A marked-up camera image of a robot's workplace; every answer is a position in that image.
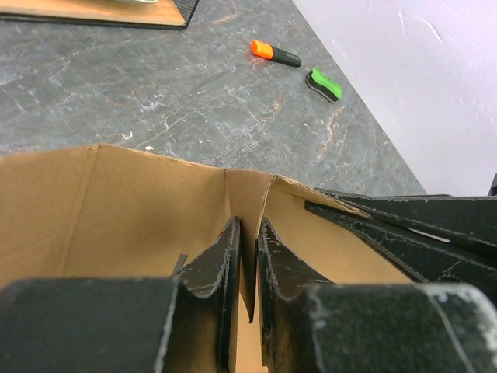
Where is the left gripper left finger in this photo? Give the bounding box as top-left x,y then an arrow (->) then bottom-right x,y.
1,217 -> 241,372

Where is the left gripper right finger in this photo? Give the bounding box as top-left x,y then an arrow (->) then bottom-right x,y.
257,220 -> 496,372

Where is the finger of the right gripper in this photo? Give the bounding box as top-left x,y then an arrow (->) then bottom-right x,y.
304,201 -> 496,284
319,189 -> 496,259

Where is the brown cardboard box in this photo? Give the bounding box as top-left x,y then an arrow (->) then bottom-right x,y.
1,145 -> 408,372

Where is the green black eraser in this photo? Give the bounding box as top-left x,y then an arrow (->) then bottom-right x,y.
305,68 -> 342,103

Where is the orange black highlighter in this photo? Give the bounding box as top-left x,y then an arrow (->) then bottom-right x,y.
250,40 -> 301,68

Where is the black wire wooden shelf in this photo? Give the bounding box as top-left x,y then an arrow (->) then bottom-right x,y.
1,0 -> 198,30

